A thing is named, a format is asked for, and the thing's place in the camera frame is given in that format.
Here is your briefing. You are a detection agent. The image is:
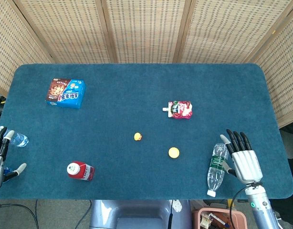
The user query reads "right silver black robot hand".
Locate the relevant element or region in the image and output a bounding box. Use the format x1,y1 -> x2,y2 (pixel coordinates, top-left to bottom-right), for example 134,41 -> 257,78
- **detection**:
220,128 -> 263,185

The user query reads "clear bottle green label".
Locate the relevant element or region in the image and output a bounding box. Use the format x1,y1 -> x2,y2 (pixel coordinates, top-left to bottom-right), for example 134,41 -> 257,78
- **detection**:
206,143 -> 230,198

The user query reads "clear bottle blue label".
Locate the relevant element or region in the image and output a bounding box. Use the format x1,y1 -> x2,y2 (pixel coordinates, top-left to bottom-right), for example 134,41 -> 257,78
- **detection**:
5,129 -> 30,148

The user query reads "pink plastic basket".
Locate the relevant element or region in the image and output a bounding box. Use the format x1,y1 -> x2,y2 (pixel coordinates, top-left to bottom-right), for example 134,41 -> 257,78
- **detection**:
192,207 -> 248,229

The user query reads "white plastic part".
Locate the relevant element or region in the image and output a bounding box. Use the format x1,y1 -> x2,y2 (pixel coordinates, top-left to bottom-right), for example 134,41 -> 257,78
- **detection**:
173,199 -> 183,213

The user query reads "red bottle white cap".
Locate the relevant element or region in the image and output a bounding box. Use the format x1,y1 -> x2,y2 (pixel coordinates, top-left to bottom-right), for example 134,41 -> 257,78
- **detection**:
66,161 -> 95,181

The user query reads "red white spout pouch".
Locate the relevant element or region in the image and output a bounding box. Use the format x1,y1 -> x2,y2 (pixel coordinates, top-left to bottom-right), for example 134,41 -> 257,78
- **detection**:
162,100 -> 193,120

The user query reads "blue brown snack box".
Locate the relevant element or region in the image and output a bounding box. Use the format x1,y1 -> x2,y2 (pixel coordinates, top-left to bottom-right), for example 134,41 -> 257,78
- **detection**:
44,78 -> 86,110

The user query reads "woven bamboo screen panel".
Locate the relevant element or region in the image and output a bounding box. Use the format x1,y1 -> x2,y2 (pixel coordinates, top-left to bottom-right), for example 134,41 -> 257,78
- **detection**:
244,7 -> 293,129
101,0 -> 192,64
0,0 -> 54,97
14,0 -> 117,64
174,0 -> 293,64

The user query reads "silver blue robot torso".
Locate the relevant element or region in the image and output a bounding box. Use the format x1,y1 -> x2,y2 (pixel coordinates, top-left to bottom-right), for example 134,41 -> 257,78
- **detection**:
89,199 -> 192,229

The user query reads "blue felt table cover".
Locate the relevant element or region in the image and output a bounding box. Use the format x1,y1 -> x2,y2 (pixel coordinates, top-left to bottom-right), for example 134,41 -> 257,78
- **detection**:
0,63 -> 293,200

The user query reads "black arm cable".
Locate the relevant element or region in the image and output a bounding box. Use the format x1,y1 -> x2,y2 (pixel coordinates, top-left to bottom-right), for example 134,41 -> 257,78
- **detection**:
229,185 -> 251,229

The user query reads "black floor cable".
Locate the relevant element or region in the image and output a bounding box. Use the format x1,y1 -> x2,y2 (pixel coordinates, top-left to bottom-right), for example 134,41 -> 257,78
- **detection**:
0,202 -> 40,229
78,199 -> 92,224

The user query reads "blue floor cable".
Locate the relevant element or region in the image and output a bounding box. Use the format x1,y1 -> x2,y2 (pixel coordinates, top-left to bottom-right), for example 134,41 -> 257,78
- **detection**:
34,199 -> 40,222

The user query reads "black strap on torso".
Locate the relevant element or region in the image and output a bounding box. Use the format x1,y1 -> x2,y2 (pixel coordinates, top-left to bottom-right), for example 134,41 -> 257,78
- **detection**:
167,199 -> 174,229

